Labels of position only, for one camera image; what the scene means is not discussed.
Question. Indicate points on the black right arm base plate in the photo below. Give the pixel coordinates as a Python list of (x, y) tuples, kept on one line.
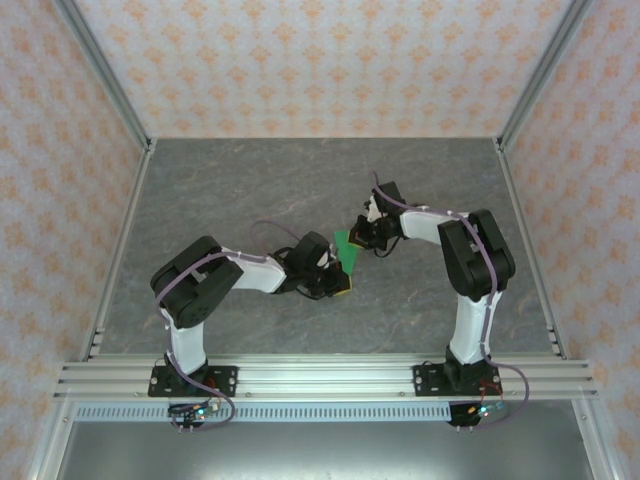
[(425, 382)]

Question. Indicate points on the aluminium mounting rail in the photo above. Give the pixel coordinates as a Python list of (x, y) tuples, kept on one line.
[(325, 377)]

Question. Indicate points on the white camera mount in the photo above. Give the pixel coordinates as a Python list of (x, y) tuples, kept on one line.
[(326, 260), (372, 210)]

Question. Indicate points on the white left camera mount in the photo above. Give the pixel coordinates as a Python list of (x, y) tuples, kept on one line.
[(326, 260)]

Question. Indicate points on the green paper sheet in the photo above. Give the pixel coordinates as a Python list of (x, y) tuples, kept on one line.
[(347, 255)]

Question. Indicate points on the grey metal panel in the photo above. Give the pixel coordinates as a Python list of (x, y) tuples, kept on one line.
[(325, 455)]

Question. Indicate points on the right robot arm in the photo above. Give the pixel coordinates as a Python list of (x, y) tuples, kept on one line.
[(470, 330)]

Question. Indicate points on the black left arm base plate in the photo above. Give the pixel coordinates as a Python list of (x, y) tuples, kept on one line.
[(225, 380)]

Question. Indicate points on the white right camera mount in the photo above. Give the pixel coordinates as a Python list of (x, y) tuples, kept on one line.
[(372, 210)]

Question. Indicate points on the aluminium corner post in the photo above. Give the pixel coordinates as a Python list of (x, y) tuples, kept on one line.
[(107, 75), (539, 75)]

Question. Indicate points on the aluminium frame leg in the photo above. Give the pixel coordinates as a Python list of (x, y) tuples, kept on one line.
[(591, 450), (47, 450)]

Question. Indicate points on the aluminium side rail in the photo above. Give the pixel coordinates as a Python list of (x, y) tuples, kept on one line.
[(529, 250), (120, 250)]

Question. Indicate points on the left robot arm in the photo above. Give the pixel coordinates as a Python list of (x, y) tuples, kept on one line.
[(187, 345)]

